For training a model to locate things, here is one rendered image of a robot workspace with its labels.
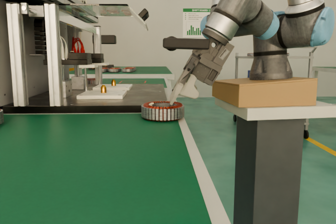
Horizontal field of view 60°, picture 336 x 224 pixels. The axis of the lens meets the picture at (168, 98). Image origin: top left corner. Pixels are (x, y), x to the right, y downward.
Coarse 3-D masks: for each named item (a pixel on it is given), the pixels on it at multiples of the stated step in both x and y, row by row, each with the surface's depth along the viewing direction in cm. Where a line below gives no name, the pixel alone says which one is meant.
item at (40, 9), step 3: (30, 6) 87; (33, 6) 87; (36, 6) 87; (39, 6) 87; (42, 6) 87; (36, 9) 87; (39, 9) 87; (42, 9) 87; (30, 12) 87; (39, 12) 87; (42, 12) 87; (30, 15) 87; (33, 15) 87; (36, 15) 87; (39, 15) 87; (42, 15) 87; (36, 18) 92; (39, 18) 92; (42, 18) 92
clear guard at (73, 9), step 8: (64, 8) 93; (72, 8) 93; (80, 8) 93; (88, 8) 93; (96, 8) 93; (104, 8) 93; (112, 8) 93; (120, 8) 93; (128, 8) 92; (136, 16) 92; (144, 24) 92
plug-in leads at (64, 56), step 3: (60, 36) 99; (60, 39) 96; (63, 39) 99; (66, 45) 100; (63, 48) 97; (66, 48) 100; (63, 51) 97; (66, 51) 100; (45, 54) 97; (63, 54) 97; (66, 54) 100; (45, 57) 97; (63, 57) 98; (66, 57) 100
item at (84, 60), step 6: (72, 54) 97; (78, 54) 97; (84, 54) 97; (90, 54) 103; (66, 60) 97; (72, 60) 97; (78, 60) 97; (84, 60) 97; (90, 60) 102; (84, 66) 98; (90, 66) 98; (96, 66) 102
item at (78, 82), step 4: (72, 76) 122; (76, 76) 122; (80, 76) 122; (72, 80) 122; (76, 80) 122; (80, 80) 122; (84, 80) 124; (72, 84) 122; (76, 84) 122; (80, 84) 122; (84, 84) 124; (72, 88) 122; (76, 88) 122; (80, 88) 122; (84, 88) 124
